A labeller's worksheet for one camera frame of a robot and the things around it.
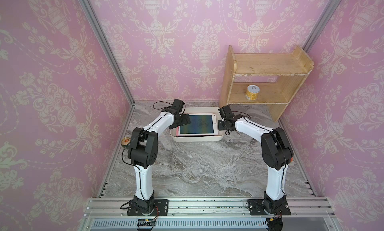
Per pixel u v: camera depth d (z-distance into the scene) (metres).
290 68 0.78
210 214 0.73
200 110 1.21
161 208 0.74
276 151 0.52
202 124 1.03
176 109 0.78
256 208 0.73
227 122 0.74
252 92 0.90
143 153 0.53
